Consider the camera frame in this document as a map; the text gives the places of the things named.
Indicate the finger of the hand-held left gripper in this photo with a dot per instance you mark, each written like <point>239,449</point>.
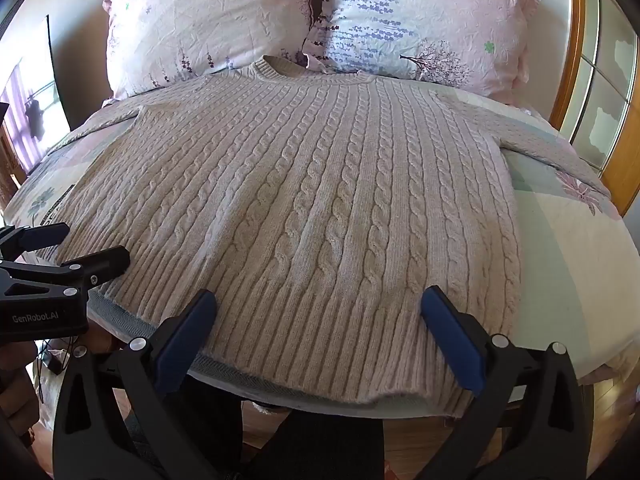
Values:
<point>35,239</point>
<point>95,265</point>

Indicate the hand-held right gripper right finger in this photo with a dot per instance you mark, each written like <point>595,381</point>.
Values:
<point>456,345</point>

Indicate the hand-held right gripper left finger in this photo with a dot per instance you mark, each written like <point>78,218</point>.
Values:
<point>184,345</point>

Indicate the pastel patchwork bed sheet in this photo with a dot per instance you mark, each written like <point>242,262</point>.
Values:
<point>555,265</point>

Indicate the person's dark trousers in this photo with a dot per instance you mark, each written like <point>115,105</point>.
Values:
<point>325,447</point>

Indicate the pink floral pillow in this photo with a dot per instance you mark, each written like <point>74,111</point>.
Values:
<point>200,25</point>

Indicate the wooden framed glass door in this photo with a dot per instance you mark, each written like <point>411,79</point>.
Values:
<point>575,35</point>

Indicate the pink lavender print pillow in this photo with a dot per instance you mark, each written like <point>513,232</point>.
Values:
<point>425,10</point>

